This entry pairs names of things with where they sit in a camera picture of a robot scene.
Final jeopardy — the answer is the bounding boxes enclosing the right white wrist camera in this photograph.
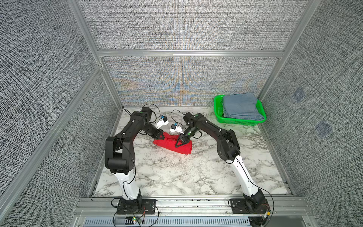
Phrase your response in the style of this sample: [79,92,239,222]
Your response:
[170,123,184,133]

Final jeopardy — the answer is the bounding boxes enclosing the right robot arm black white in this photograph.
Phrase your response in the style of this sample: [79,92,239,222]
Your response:
[175,112,274,214]

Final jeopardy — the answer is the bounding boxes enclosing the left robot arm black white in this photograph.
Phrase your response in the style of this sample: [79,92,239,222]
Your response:
[105,107,165,206]

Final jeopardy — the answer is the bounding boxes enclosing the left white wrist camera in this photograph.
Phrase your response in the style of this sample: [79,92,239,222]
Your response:
[156,115,169,129]

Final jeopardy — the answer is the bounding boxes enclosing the green plastic basket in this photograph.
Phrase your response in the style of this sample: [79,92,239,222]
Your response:
[214,95,267,126]

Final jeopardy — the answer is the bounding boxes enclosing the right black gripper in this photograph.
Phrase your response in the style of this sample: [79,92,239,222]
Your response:
[173,127,197,147]

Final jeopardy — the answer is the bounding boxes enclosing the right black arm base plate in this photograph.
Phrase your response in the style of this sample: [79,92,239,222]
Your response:
[229,198,271,214]

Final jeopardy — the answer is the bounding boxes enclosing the aluminium front rail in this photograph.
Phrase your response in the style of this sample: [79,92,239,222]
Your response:
[74,194,312,217]

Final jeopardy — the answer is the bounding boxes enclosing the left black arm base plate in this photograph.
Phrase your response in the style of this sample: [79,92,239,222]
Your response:
[116,199,157,215]

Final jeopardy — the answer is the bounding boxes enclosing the aluminium cage frame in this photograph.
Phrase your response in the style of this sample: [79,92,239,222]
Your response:
[0,0,322,216]

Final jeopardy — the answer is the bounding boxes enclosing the red long pants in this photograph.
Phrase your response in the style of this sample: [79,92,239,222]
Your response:
[153,132,192,155]

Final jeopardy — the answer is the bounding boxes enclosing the white slotted cable duct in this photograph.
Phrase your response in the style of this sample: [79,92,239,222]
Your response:
[83,216,251,227]

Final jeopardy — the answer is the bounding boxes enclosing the folded grey-blue cloth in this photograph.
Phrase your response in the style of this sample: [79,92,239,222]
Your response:
[223,93,265,121]

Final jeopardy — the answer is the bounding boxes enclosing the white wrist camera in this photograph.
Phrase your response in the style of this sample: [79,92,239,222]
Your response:
[156,115,169,129]
[170,123,184,133]

